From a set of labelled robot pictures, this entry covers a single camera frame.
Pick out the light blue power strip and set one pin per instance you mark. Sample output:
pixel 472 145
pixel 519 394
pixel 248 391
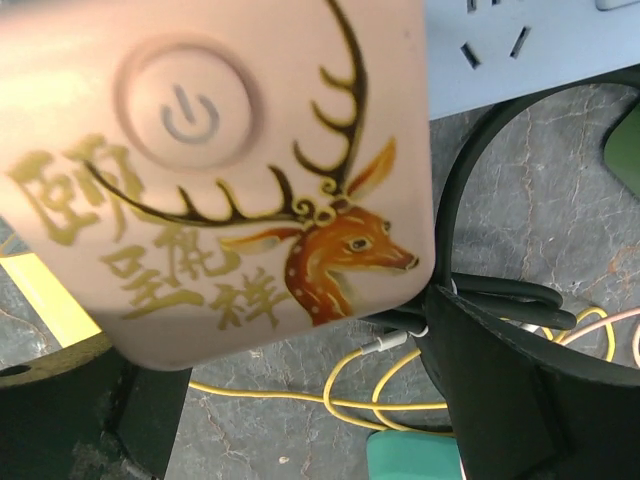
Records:
pixel 484 52

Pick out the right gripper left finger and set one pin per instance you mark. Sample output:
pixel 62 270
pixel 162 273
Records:
pixel 86 412

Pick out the green power strip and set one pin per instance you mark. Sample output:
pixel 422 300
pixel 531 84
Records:
pixel 621 149

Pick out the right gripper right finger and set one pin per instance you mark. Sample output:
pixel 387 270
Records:
pixel 522 407

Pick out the yellow usb charger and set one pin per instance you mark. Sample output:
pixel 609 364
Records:
pixel 61 313

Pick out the teal triangular power strip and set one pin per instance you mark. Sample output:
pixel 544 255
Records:
pixel 398 455

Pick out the pink cube socket adapter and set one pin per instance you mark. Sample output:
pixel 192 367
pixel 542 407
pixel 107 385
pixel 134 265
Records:
pixel 205 177

